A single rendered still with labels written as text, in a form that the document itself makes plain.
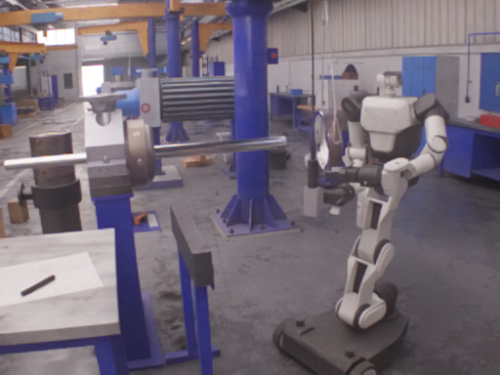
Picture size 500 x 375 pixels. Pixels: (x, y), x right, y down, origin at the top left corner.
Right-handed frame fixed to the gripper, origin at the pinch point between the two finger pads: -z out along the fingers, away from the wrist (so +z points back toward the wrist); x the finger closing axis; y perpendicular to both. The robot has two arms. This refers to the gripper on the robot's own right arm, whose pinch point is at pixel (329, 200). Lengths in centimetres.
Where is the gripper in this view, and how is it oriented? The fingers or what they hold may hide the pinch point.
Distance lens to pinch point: 193.0
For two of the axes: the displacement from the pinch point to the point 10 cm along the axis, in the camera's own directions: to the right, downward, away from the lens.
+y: -0.2, -9.7, -2.3
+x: -7.7, -1.3, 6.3
